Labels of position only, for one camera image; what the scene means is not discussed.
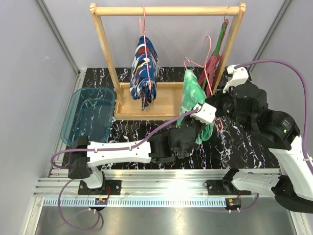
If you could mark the green tie-dye trousers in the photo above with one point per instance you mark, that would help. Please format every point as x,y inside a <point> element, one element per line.
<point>193,94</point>

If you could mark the green hanger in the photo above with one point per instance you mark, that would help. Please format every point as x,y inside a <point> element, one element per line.
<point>220,39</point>

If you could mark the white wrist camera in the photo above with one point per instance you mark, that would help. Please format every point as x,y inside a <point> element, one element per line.
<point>239,77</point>
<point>205,113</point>

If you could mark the blue patterned trousers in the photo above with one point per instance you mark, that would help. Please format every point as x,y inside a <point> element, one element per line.
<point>139,79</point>

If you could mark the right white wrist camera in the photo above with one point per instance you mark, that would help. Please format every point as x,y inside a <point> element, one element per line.
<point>239,77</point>

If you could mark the maroon tank top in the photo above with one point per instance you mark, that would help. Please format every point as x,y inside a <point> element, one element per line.
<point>210,66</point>

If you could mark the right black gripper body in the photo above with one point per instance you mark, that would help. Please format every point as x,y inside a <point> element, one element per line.
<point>225,105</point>

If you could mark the wooden clothes rack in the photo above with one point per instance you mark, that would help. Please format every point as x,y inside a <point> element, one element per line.
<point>168,101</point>

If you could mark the aluminium mounting rail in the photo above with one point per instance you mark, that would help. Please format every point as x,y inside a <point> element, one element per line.
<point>136,188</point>

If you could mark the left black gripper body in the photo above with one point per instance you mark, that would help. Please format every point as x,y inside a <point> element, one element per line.
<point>198,127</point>

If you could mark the blue transparent plastic bin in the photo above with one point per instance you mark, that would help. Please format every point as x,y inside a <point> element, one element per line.
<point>89,113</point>

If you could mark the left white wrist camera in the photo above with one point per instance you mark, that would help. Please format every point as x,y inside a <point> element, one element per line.
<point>205,113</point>

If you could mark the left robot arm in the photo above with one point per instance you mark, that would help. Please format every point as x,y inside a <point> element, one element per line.
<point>86,156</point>

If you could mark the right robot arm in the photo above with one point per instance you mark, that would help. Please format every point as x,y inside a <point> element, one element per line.
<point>293,189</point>

